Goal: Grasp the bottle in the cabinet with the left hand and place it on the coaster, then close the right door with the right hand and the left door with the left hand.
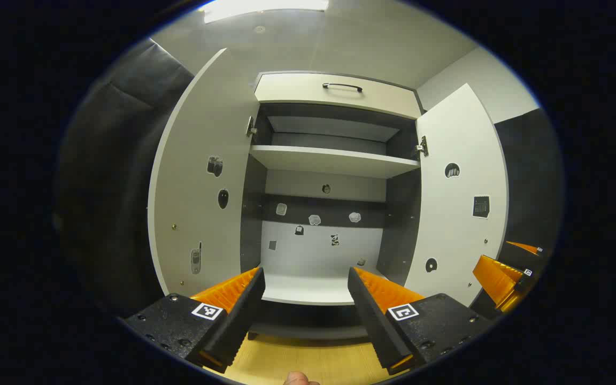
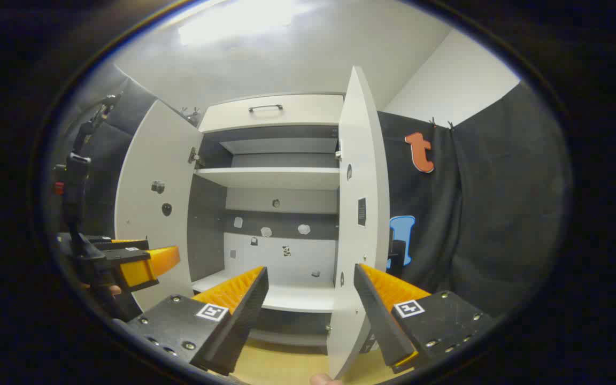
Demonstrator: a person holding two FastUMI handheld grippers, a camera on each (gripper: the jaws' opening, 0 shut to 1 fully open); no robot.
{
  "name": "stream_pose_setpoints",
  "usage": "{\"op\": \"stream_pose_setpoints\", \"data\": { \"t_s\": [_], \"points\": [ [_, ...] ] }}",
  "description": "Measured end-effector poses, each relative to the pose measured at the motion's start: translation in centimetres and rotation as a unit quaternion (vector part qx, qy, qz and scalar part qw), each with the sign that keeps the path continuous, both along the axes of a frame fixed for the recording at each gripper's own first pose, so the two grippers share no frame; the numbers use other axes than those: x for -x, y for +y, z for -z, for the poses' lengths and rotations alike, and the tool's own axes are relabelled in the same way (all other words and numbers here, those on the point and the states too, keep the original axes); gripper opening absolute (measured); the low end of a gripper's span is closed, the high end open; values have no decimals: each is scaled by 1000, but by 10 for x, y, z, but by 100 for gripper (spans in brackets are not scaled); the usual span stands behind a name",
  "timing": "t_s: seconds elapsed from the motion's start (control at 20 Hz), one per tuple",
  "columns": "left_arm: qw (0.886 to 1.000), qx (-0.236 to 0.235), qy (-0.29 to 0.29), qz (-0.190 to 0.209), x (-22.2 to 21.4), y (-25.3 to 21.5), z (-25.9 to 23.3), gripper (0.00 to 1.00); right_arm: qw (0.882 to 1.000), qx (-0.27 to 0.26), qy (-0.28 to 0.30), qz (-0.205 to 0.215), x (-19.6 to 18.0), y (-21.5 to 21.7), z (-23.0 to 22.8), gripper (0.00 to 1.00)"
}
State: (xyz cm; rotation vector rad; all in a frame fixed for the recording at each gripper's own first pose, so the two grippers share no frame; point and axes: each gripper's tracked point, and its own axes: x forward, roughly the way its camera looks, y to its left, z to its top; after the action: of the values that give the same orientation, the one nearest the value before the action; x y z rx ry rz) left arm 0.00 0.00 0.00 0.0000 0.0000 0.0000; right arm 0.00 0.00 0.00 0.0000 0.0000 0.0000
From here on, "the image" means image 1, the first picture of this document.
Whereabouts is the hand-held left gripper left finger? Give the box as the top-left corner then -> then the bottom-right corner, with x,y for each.
122,266 -> 266,374

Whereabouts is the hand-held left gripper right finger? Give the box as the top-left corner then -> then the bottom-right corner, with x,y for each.
347,266 -> 495,376

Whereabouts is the white cabinet door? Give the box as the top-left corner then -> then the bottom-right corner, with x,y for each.
403,83 -> 510,308
148,48 -> 260,297

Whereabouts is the grey and white cabinet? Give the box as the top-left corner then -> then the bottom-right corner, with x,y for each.
240,71 -> 425,341

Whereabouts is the white cabinet shelf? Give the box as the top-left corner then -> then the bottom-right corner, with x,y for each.
249,145 -> 421,179
260,270 -> 389,306

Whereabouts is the white cabinet drawer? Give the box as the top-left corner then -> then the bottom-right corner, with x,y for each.
255,72 -> 422,119

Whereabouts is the black backdrop cloth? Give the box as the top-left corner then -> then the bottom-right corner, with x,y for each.
54,38 -> 196,316
492,109 -> 564,252

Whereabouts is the ceiling light panel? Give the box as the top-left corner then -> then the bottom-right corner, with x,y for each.
199,0 -> 330,24

